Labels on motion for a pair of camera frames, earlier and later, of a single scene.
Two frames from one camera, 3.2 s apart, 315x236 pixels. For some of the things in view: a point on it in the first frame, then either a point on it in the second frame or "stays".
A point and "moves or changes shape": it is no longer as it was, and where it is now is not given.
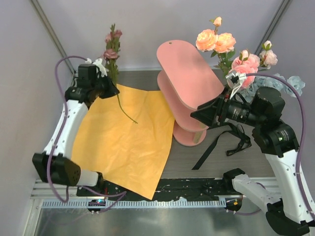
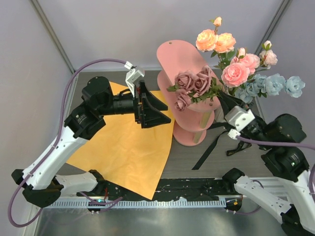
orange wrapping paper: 127,136 stays
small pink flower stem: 247,63 moves or changes shape
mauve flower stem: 111,55 to 191,87
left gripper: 111,87 to 149,117
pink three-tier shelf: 184,84 stays
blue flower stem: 295,82 stays
